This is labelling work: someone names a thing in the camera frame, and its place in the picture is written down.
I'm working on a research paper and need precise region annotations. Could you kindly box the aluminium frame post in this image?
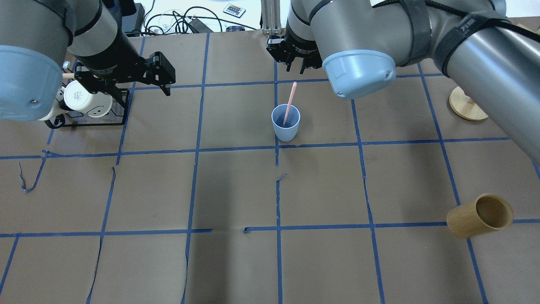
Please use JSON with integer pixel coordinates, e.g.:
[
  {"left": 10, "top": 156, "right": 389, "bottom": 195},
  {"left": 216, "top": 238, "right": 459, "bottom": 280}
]
[{"left": 261, "top": 0, "right": 282, "bottom": 36}]

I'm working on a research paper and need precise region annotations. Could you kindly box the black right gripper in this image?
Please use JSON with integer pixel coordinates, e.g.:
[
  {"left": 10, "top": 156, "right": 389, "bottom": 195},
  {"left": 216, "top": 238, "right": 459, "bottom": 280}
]
[{"left": 266, "top": 30, "right": 323, "bottom": 74}]

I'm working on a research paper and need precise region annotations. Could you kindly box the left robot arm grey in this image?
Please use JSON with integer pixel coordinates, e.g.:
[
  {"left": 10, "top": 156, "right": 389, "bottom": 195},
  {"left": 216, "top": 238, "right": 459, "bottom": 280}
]
[{"left": 0, "top": 0, "right": 176, "bottom": 124}]

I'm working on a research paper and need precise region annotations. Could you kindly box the light blue plastic cup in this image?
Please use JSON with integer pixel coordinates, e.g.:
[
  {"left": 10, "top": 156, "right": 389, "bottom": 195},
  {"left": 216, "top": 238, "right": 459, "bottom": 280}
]
[{"left": 271, "top": 104, "right": 301, "bottom": 142}]

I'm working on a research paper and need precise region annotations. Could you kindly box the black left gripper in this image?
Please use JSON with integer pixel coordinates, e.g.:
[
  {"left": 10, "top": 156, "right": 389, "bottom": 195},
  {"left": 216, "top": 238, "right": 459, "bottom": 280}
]
[{"left": 68, "top": 25, "right": 176, "bottom": 100}]

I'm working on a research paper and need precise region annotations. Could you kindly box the small black adapter on desk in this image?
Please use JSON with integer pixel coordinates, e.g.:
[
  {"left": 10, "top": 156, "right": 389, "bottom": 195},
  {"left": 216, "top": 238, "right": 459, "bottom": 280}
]
[{"left": 188, "top": 18, "right": 213, "bottom": 33}]

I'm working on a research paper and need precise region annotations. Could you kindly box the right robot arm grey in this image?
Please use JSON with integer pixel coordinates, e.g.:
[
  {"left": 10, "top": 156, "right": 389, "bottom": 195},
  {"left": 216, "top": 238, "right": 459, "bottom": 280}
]
[{"left": 266, "top": 0, "right": 540, "bottom": 163}]

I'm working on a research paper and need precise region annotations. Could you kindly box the bamboo chopstick holder cup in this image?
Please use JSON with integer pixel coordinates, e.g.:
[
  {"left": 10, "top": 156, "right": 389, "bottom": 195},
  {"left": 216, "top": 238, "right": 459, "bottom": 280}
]
[{"left": 446, "top": 194, "right": 514, "bottom": 239}]

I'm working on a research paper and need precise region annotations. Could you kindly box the white mug near rack end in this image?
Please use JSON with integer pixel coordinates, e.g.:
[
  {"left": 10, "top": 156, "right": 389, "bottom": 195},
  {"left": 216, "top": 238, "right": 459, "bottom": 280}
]
[{"left": 64, "top": 81, "right": 113, "bottom": 118}]

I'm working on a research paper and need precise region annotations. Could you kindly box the black wire mug rack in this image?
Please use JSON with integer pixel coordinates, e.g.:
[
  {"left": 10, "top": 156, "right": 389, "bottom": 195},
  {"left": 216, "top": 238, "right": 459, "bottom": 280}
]
[{"left": 40, "top": 62, "right": 130, "bottom": 129}]

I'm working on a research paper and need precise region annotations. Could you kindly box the round wooden coaster board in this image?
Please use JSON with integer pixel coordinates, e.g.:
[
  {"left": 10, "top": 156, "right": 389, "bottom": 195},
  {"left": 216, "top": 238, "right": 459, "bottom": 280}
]
[{"left": 448, "top": 87, "right": 488, "bottom": 121}]

